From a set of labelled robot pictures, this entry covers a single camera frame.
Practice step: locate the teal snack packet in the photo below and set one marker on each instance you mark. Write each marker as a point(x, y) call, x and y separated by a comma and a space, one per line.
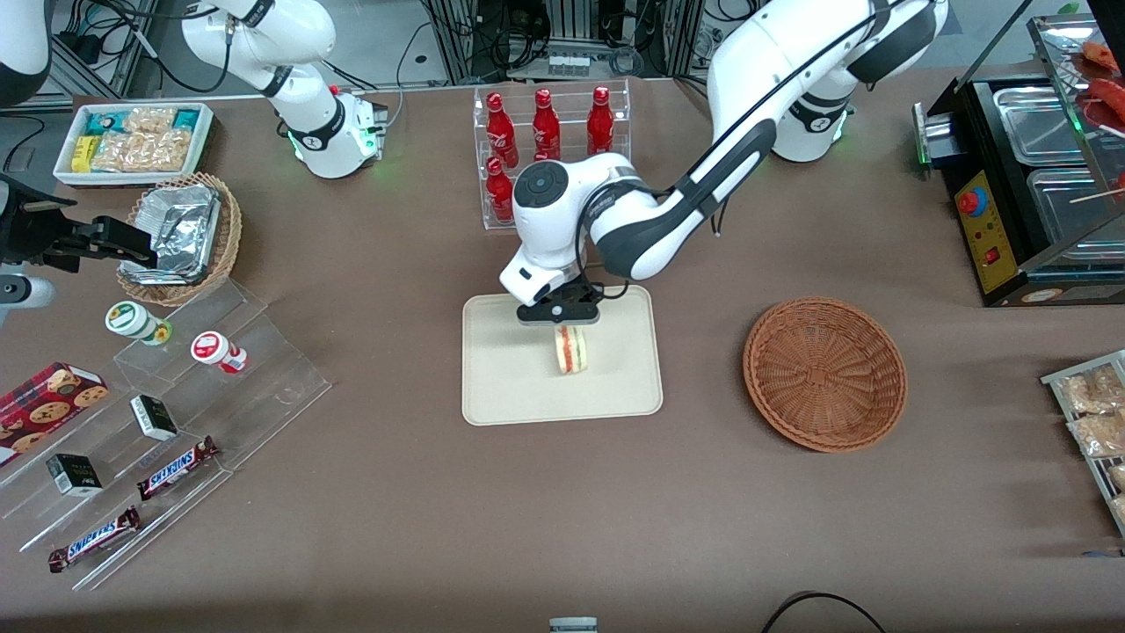
point(186, 119)
point(104, 121)

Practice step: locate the white rectangular snack bin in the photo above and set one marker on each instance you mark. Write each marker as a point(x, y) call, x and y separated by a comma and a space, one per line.
point(63, 167)

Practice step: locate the red grilled sausage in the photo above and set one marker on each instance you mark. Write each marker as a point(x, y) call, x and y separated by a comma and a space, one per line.
point(1109, 101)
point(1101, 55)

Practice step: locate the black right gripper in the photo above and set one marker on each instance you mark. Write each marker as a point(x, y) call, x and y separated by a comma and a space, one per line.
point(37, 230)

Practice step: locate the clear acrylic stepped display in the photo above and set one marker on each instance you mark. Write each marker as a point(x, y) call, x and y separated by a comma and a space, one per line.
point(264, 378)

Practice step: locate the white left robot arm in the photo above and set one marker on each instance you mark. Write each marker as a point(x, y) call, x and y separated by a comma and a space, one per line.
point(756, 70)

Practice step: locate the Snickers chocolate bar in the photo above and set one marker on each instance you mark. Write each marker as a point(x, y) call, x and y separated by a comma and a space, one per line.
point(95, 540)
point(176, 469)

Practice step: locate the clear cracker pack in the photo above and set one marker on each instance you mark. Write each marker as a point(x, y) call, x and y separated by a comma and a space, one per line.
point(149, 120)
point(141, 151)

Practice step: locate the aluminium profile frame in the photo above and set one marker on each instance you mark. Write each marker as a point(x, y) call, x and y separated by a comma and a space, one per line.
point(668, 35)

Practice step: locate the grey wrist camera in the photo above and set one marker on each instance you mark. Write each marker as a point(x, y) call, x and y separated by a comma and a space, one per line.
point(558, 316)
point(25, 294)

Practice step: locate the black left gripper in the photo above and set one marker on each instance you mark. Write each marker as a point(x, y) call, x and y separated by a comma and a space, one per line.
point(574, 293)

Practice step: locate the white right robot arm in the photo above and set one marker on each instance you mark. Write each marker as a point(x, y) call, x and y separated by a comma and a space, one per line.
point(308, 105)

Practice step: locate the clear bagged pastry pack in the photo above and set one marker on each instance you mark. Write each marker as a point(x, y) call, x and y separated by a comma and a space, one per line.
point(1099, 435)
point(1118, 477)
point(1120, 510)
point(1094, 391)

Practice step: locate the brown round wicker basket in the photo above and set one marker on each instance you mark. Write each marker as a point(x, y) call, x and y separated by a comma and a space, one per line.
point(826, 378)

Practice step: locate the green lid yoghurt bottle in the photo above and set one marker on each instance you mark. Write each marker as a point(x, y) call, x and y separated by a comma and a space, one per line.
point(132, 320)

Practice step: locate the small black box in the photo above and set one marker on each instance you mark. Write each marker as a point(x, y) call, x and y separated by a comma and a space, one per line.
point(154, 418)
point(75, 475)

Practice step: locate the wooden skewer stick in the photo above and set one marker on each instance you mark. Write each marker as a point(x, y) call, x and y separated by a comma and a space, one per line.
point(1099, 195)

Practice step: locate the steel food pan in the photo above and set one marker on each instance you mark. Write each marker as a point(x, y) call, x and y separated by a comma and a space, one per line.
point(1068, 207)
point(1037, 127)

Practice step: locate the red cookie box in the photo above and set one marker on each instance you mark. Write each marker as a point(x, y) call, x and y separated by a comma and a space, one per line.
point(44, 404)

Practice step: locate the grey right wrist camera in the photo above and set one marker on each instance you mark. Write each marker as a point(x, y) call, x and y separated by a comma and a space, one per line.
point(25, 294)

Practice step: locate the tan wicker basket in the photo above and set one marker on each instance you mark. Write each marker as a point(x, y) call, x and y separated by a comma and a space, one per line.
point(228, 229)

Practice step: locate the grey labelled device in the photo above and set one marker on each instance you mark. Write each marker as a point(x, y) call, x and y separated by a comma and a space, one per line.
point(573, 626)

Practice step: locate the red lid yoghurt bottle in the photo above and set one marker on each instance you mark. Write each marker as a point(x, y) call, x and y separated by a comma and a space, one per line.
point(213, 349)

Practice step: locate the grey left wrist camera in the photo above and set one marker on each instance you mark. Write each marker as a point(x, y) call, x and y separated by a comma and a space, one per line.
point(558, 316)

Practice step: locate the yellow snack packet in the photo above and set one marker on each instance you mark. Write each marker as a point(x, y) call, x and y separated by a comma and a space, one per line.
point(83, 153)

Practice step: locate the red cola bottle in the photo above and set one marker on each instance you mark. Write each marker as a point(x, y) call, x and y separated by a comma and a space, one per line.
point(498, 195)
point(600, 123)
point(546, 127)
point(501, 132)

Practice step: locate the triangular sandwich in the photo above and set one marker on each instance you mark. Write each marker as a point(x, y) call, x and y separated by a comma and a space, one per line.
point(573, 352)

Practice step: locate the black food warmer machine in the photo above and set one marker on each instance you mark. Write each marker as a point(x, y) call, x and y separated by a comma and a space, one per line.
point(984, 233)

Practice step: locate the clear acrylic bottle rack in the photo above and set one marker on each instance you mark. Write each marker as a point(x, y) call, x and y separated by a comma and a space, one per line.
point(569, 114)

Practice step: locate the beige plastic tray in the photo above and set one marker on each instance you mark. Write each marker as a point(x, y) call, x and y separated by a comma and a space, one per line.
point(510, 387)

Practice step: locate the aluminium foil container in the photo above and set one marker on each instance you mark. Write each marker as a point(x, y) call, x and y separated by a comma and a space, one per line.
point(180, 230)

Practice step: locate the blue flat strip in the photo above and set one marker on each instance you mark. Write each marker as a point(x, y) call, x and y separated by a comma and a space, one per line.
point(1106, 553)

